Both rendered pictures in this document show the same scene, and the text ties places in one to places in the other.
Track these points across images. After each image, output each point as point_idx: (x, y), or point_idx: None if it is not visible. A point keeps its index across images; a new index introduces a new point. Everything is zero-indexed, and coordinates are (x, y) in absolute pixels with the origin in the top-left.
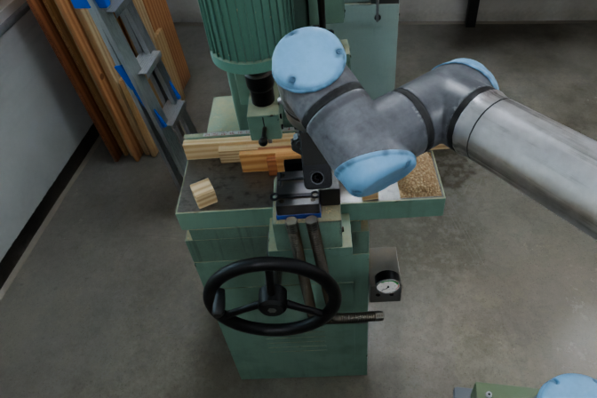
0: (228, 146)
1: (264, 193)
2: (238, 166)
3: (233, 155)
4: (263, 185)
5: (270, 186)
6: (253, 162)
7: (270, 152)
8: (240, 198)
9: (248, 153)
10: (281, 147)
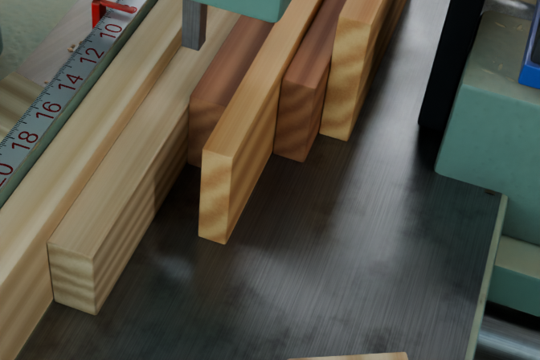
0: (81, 201)
1: (405, 209)
2: (170, 251)
3: (129, 224)
4: (352, 198)
5: (369, 177)
6: (253, 152)
7: (282, 53)
8: (403, 302)
9: (240, 122)
10: (244, 31)
